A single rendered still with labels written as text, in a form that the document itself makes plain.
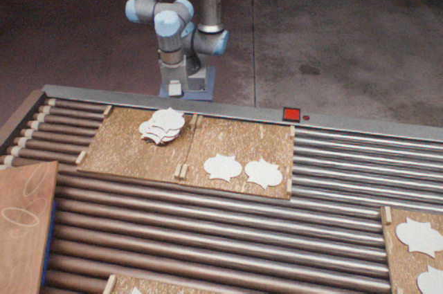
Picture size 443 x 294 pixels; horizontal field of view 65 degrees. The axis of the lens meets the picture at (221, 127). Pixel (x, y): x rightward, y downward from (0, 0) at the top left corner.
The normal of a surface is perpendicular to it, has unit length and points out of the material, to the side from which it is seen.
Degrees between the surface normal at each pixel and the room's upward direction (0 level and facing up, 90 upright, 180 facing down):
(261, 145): 0
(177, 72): 90
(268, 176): 0
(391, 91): 0
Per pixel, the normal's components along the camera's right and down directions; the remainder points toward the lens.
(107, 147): -0.02, -0.68
